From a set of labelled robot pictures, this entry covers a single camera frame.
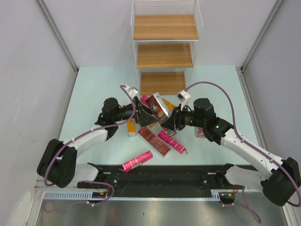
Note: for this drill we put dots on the pink toothpaste box lower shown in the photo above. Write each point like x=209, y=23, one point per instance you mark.
x=137, y=161

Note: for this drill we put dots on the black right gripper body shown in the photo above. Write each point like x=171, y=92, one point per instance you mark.
x=184, y=118

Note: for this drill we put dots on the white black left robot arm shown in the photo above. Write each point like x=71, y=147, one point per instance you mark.
x=58, y=165

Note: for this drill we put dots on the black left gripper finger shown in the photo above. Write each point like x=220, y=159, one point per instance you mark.
x=145, y=111
x=146, y=120

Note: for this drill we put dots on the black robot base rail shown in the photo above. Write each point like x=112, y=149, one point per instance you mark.
x=161, y=179

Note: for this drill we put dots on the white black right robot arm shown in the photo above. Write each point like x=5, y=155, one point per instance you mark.
x=277, y=178

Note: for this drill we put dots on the pink toothpaste box upper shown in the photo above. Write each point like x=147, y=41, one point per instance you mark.
x=143, y=99

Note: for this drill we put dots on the clear acrylic wooden shelf unit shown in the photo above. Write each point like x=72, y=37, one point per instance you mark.
x=166, y=36

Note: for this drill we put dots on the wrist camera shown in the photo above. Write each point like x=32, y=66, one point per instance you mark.
x=184, y=97
x=131, y=91

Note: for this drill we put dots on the gold silver toothpaste box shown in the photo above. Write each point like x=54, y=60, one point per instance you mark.
x=152, y=125

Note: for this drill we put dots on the orange toothpaste box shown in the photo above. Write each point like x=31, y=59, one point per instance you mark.
x=131, y=129
x=169, y=105

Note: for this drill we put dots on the pink toothpaste box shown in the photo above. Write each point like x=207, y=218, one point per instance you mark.
x=171, y=141
x=143, y=99
x=137, y=161

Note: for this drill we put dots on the dark red toothpaste box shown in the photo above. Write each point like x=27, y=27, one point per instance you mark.
x=160, y=146

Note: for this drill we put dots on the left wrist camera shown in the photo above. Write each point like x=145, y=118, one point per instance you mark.
x=131, y=91

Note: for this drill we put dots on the orange toothpaste box right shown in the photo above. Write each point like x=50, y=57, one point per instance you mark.
x=169, y=105

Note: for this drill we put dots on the orange toothpaste box left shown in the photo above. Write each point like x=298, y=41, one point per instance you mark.
x=131, y=129

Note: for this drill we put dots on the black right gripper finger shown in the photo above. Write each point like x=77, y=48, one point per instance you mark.
x=174, y=113
x=170, y=124

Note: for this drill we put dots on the white slotted cable duct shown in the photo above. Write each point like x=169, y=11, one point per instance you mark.
x=98, y=196

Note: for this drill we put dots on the red silver 3D toothpaste box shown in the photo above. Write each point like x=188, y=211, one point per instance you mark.
x=158, y=107

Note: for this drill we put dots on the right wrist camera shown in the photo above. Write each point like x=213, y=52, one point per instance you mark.
x=184, y=97

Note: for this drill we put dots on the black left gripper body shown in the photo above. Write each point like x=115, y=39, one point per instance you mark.
x=139, y=113

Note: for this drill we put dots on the pink toothpaste box middle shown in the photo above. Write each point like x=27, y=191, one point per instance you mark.
x=171, y=141

